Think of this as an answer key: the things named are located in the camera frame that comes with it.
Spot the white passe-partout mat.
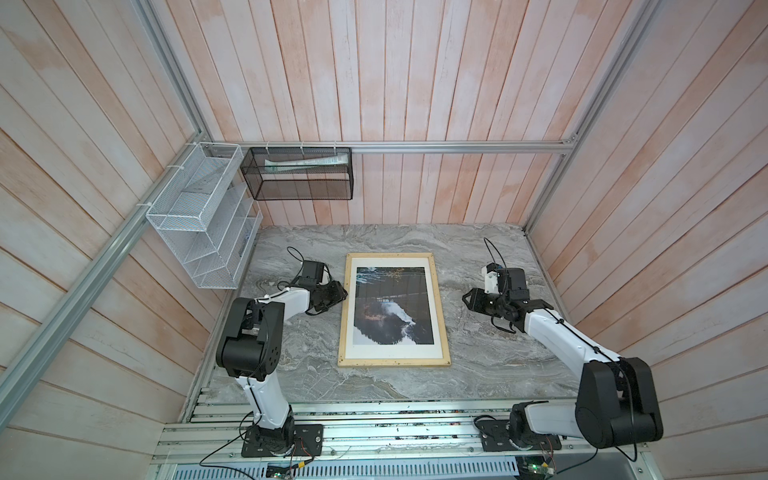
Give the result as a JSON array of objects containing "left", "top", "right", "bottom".
[{"left": 343, "top": 256, "right": 448, "bottom": 362}]

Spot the waterfall photo print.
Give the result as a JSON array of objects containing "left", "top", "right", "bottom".
[{"left": 352, "top": 266, "right": 435, "bottom": 346}]

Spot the wooden picture frame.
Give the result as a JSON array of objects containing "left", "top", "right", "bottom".
[{"left": 337, "top": 251, "right": 452, "bottom": 368}]

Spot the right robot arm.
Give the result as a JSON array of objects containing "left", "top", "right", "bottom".
[{"left": 462, "top": 263, "right": 664, "bottom": 450}]

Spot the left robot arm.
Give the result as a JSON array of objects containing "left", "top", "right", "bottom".
[{"left": 215, "top": 261, "right": 347, "bottom": 456}]

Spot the paper in black basket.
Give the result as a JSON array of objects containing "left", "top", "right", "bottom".
[{"left": 263, "top": 154, "right": 350, "bottom": 174}]

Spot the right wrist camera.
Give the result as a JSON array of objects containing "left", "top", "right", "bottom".
[{"left": 481, "top": 263, "right": 503, "bottom": 295}]

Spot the black wire mesh basket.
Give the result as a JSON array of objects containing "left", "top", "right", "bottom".
[{"left": 240, "top": 147, "right": 355, "bottom": 201}]

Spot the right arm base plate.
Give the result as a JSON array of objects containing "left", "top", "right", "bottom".
[{"left": 473, "top": 415, "right": 562, "bottom": 452}]

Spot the white wire mesh shelf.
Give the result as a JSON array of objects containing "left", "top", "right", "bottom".
[{"left": 146, "top": 142, "right": 263, "bottom": 290}]

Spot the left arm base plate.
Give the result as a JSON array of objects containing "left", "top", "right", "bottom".
[{"left": 241, "top": 424, "right": 324, "bottom": 458}]

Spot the aluminium rail platform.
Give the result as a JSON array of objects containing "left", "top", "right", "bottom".
[{"left": 148, "top": 399, "right": 661, "bottom": 479}]

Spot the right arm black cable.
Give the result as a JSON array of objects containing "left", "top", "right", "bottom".
[{"left": 473, "top": 237, "right": 641, "bottom": 480}]

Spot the aluminium frame profile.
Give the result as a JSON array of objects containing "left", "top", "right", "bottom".
[{"left": 1, "top": 1, "right": 640, "bottom": 401}]

